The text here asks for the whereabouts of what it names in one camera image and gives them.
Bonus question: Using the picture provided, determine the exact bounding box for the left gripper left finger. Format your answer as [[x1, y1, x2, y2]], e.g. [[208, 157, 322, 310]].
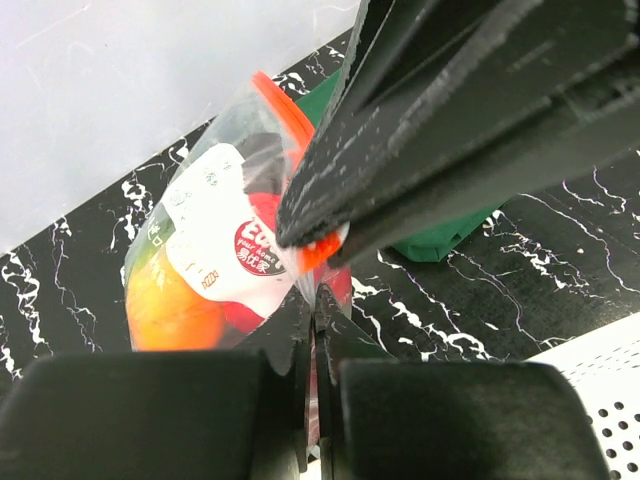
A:
[[1, 290, 312, 479]]

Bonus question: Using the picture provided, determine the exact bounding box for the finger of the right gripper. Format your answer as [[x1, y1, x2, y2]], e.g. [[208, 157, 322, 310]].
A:
[[329, 54, 639, 267], [276, 1, 639, 249]]

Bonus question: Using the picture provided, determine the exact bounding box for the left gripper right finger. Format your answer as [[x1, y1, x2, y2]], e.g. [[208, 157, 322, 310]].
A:
[[314, 286, 609, 479]]

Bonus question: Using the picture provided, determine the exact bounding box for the orange fake mango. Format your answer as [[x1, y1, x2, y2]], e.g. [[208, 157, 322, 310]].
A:
[[125, 248, 226, 351]]

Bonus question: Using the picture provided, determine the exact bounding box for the clear zip top bag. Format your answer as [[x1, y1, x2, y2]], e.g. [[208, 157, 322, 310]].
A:
[[122, 69, 354, 446]]

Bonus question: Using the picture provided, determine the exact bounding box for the green folded cloth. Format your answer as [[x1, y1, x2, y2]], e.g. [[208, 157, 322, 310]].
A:
[[277, 65, 519, 265]]

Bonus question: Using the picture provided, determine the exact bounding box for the white perforated empty basket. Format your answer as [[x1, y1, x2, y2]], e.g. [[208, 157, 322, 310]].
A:
[[520, 315, 639, 479]]

